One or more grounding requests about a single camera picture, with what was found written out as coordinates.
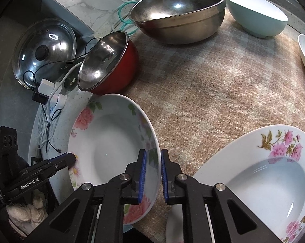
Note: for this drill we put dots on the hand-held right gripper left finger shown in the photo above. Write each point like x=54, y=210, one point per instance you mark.
x=142, y=177

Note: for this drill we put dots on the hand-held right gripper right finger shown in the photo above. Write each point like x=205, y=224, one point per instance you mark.
x=164, y=177

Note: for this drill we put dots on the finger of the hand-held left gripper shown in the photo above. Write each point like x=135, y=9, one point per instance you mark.
x=66, y=160

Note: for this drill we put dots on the rose print white plate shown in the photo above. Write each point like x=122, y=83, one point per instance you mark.
x=112, y=141

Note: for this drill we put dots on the large steel bowl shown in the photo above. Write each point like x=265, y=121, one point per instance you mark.
x=177, y=27

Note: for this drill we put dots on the light blue bowl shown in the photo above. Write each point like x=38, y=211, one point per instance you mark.
x=253, y=22

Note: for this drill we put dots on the person's left hand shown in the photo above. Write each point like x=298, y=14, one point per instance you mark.
x=28, y=212

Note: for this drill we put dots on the white power strip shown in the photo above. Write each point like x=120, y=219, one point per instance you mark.
x=57, y=98

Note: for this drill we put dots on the black charger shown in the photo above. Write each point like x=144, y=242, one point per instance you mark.
x=38, y=96

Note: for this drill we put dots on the white charger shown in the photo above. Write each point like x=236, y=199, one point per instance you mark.
x=45, y=88

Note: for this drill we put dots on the dark green dish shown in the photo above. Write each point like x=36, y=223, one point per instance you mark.
x=71, y=79

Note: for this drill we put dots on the pink blossom white plate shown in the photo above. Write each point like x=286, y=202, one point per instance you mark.
x=263, y=182

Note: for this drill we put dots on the beige plaid cloth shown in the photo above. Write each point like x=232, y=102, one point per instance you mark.
x=205, y=81

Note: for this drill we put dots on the red steel bowl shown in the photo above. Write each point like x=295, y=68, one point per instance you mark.
x=122, y=68

